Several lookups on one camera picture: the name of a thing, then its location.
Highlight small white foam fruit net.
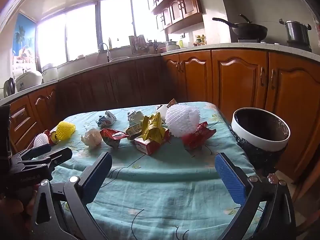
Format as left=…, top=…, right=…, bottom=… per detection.
left=34, top=134, right=50, bottom=148

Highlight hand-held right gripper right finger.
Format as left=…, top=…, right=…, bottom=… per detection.
left=214, top=152, right=297, bottom=240

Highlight white rice cooker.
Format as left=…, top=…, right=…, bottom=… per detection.
left=15, top=70, right=43, bottom=93

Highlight utensil drying rack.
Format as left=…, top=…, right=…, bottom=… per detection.
left=129, top=34, right=148, bottom=54

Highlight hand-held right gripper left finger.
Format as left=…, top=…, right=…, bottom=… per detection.
left=24, top=152, right=113, bottom=240

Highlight wooden cabinets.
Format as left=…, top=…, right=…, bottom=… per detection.
left=142, top=0, right=203, bottom=32
left=0, top=49, right=320, bottom=180

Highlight yellow foam fruit net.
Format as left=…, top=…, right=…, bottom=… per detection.
left=55, top=121, right=77, bottom=140

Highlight kitchen window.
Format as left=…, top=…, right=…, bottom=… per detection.
left=36, top=0, right=165, bottom=68

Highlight shiny red snack wrapper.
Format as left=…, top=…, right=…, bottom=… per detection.
left=99, top=128, right=129, bottom=147

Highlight black wok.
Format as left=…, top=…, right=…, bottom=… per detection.
left=212, top=14, right=268, bottom=40

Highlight white pot with lid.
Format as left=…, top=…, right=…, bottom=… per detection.
left=165, top=39, right=180, bottom=52

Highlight metal utensil holder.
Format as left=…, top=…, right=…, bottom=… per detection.
left=147, top=39, right=160, bottom=53

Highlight speckled kitchen countertop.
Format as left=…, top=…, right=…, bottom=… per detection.
left=0, top=41, right=320, bottom=105

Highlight wooden upper cabinets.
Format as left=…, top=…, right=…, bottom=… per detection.
left=142, top=0, right=203, bottom=32

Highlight large red snack wrapper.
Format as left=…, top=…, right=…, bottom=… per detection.
left=181, top=121, right=217, bottom=150

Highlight red white carton box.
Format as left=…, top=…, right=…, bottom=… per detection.
left=134, top=130, right=172, bottom=155

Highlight crumpled white tissue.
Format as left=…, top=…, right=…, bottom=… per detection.
left=81, top=128, right=103, bottom=147

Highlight crumpled grey paper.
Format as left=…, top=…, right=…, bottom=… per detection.
left=127, top=110, right=145, bottom=127

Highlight yellow snack wrapper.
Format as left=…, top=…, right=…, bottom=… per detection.
left=141, top=112, right=167, bottom=140

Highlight gas stove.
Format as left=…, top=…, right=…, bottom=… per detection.
left=236, top=38, right=313, bottom=52

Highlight white round cooker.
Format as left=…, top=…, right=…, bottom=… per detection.
left=41, top=63, right=59, bottom=83

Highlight black kettle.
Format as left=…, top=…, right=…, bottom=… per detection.
left=3, top=77, right=16, bottom=98

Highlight blue wall poster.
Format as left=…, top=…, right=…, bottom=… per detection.
left=12, top=14, right=37, bottom=64

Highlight teal floral tablecloth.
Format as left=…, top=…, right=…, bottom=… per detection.
left=32, top=101, right=265, bottom=240

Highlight chrome sink faucet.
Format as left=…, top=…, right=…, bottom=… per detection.
left=98, top=42, right=111, bottom=63

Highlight white rimmed bin with black bag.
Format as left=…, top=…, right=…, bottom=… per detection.
left=229, top=107, right=291, bottom=178

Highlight crumpled silver wrapper left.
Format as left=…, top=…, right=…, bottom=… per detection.
left=96, top=110, right=117, bottom=128

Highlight large white foam fruit net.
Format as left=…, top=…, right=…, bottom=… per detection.
left=165, top=105, right=202, bottom=138

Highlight person's left hand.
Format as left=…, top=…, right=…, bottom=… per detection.
left=0, top=187, right=38, bottom=240

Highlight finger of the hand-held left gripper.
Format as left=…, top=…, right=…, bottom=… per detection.
left=15, top=145, right=52, bottom=162
left=20, top=147, right=73, bottom=173

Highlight steel cooking pot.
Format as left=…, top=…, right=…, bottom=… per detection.
left=279, top=19, right=312, bottom=47

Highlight small tan carton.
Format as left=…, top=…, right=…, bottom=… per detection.
left=125, top=123, right=144, bottom=140

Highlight wooden lower cabinets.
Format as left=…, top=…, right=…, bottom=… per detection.
left=0, top=49, right=320, bottom=180

